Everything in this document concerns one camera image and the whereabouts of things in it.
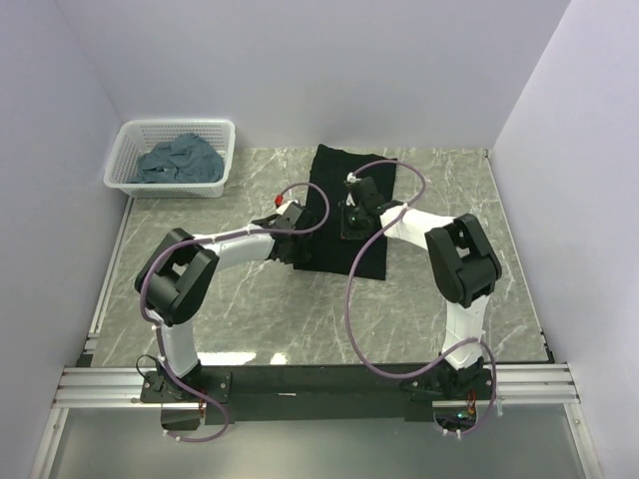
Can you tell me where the grey blue t shirt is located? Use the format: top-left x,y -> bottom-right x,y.
129,133 -> 225,184

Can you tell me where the white plastic laundry basket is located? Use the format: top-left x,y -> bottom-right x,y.
103,118 -> 236,199

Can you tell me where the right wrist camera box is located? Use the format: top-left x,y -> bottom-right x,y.
345,173 -> 359,185

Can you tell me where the black t shirt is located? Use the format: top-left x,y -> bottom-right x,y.
294,144 -> 396,280

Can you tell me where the aluminium rail frame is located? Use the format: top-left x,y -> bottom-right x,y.
29,199 -> 608,479

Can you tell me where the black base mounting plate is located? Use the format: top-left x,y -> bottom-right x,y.
140,362 -> 495,425

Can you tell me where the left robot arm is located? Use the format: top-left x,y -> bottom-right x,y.
134,201 -> 316,401

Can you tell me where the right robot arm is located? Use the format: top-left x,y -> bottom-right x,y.
342,174 -> 502,398

